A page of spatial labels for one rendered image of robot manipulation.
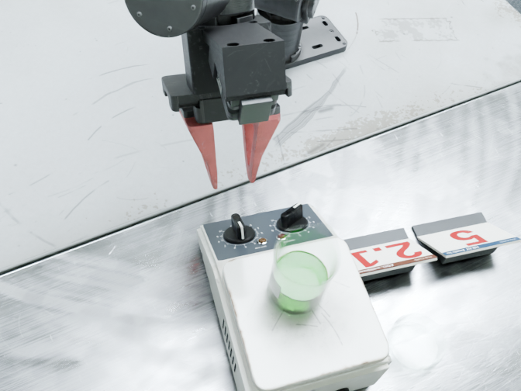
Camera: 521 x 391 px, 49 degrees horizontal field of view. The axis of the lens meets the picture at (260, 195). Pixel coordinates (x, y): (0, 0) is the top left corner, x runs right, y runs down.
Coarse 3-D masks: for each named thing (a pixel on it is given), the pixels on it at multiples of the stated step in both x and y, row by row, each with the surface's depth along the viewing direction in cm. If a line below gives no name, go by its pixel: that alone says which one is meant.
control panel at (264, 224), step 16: (288, 208) 62; (304, 208) 62; (208, 224) 60; (224, 224) 60; (256, 224) 59; (272, 224) 59; (224, 240) 57; (256, 240) 57; (272, 240) 56; (224, 256) 54
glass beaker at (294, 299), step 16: (320, 224) 46; (288, 240) 47; (304, 240) 48; (320, 240) 47; (336, 240) 46; (320, 256) 48; (336, 256) 45; (272, 272) 46; (336, 272) 44; (272, 288) 47; (288, 288) 45; (304, 288) 44; (320, 288) 44; (272, 304) 49; (288, 304) 47; (304, 304) 46; (320, 304) 49
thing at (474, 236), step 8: (488, 224) 66; (448, 232) 65; (456, 232) 65; (464, 232) 64; (472, 232) 64; (480, 232) 64; (488, 232) 64; (496, 232) 63; (504, 232) 63; (432, 240) 63; (440, 240) 63; (448, 240) 63; (456, 240) 62; (464, 240) 62; (472, 240) 62; (480, 240) 62; (488, 240) 62; (496, 240) 61; (440, 248) 61; (448, 248) 61; (456, 248) 60
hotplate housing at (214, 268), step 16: (208, 240) 57; (208, 256) 55; (240, 256) 54; (208, 272) 57; (224, 288) 52; (224, 304) 52; (224, 320) 52; (224, 336) 54; (240, 352) 49; (240, 368) 49; (368, 368) 49; (384, 368) 50; (240, 384) 50; (304, 384) 48; (320, 384) 48; (336, 384) 49; (352, 384) 51; (368, 384) 53
